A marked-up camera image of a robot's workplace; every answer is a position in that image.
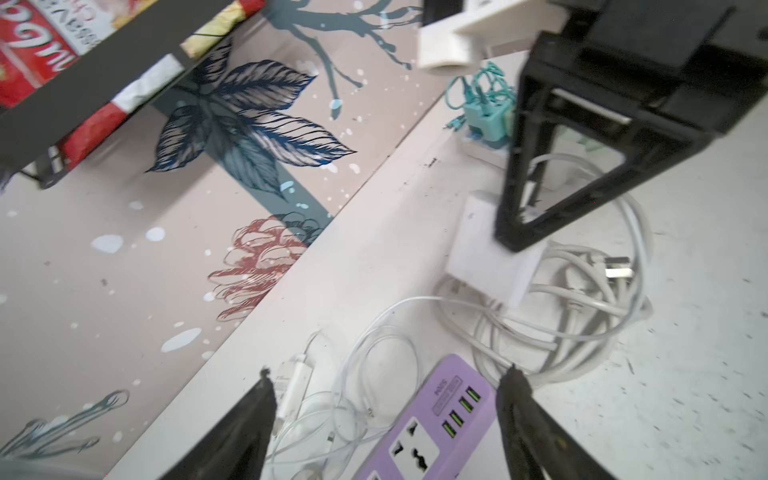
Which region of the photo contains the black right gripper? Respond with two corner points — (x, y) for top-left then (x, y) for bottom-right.
(494, 1), (767, 252)

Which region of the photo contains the white blue power strip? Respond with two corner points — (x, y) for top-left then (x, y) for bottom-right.
(433, 134), (655, 388)

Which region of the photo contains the red cassava chips bag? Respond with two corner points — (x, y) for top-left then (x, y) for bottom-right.
(0, 0), (268, 169)

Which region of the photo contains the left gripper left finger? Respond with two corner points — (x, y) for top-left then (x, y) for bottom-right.
(162, 368), (277, 480)

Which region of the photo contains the white charger adapter with cable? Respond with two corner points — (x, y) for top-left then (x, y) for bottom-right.
(335, 190), (548, 421)

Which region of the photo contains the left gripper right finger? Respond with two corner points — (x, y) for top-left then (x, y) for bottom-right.
(496, 367), (614, 479)

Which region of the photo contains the teal multi-head charging cable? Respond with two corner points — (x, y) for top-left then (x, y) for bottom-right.
(443, 61), (517, 130)

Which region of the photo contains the purple power strip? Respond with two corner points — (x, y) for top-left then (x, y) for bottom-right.
(354, 354), (497, 480)

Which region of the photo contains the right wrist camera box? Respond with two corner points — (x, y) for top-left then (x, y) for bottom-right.
(416, 0), (568, 76)

